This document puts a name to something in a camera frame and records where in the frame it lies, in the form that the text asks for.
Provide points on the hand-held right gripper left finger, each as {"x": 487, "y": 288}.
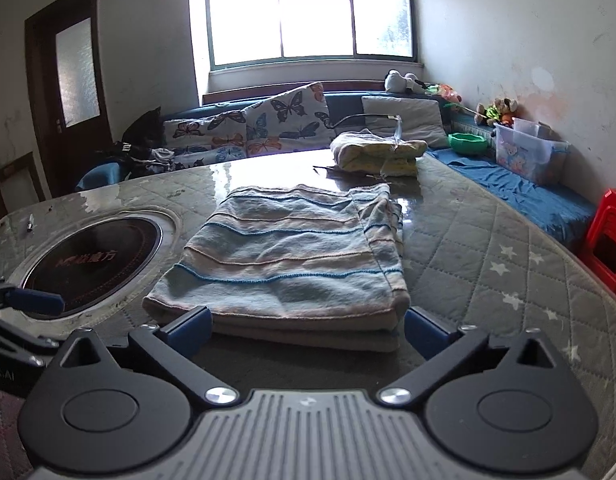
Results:
{"x": 190, "y": 329}

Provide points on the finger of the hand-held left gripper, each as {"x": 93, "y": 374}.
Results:
{"x": 38, "y": 302}
{"x": 13, "y": 334}

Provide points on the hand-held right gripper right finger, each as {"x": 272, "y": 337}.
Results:
{"x": 425, "y": 334}

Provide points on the striped blue beige towel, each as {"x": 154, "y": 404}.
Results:
{"x": 288, "y": 260}

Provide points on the round built-in induction cooker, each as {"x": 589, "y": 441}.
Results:
{"x": 98, "y": 255}

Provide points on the grey quilted star table cover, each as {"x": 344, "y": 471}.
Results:
{"x": 488, "y": 285}

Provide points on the blue chair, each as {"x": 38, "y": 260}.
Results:
{"x": 100, "y": 177}

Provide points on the blue sofa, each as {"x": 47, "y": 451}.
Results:
{"x": 528, "y": 195}

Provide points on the flat butterfly print cushion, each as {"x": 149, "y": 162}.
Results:
{"x": 213, "y": 156}

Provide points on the black white striped garment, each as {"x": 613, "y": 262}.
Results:
{"x": 153, "y": 157}

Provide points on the yellow blanket in clear bag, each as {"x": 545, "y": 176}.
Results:
{"x": 368, "y": 152}

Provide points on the dark wooden door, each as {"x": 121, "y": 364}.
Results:
{"x": 43, "y": 110}

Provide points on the thin black stick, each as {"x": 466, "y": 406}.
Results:
{"x": 324, "y": 167}

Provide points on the green bowl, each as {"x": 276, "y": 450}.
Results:
{"x": 468, "y": 142}

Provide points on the long butterfly print cushion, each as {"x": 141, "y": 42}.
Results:
{"x": 203, "y": 130}

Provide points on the black bag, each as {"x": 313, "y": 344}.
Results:
{"x": 145, "y": 132}

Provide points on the red plastic stool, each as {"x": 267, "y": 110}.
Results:
{"x": 605, "y": 240}

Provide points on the clear plastic storage box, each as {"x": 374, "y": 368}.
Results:
{"x": 530, "y": 155}

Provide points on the grey cushion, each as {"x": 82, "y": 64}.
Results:
{"x": 408, "y": 120}

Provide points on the large butterfly print cushion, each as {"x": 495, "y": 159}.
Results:
{"x": 288, "y": 120}

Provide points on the heap of small plush toys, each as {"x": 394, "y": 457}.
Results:
{"x": 498, "y": 110}

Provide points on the orange green toy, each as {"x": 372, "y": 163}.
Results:
{"x": 445, "y": 94}

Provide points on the white plush toy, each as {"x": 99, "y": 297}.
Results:
{"x": 400, "y": 81}

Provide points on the window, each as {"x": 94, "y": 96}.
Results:
{"x": 313, "y": 15}

